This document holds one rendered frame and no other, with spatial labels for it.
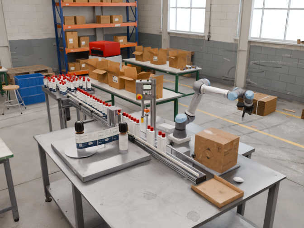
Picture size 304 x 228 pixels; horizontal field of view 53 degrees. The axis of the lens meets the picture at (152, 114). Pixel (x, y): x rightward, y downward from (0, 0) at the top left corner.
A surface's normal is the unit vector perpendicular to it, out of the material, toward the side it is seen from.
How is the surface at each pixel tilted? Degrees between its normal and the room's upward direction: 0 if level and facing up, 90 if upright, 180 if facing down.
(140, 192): 0
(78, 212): 90
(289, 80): 90
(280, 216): 0
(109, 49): 90
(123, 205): 0
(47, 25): 90
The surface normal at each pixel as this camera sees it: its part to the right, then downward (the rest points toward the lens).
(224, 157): 0.69, 0.25
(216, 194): 0.00, -0.94
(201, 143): -0.73, 0.23
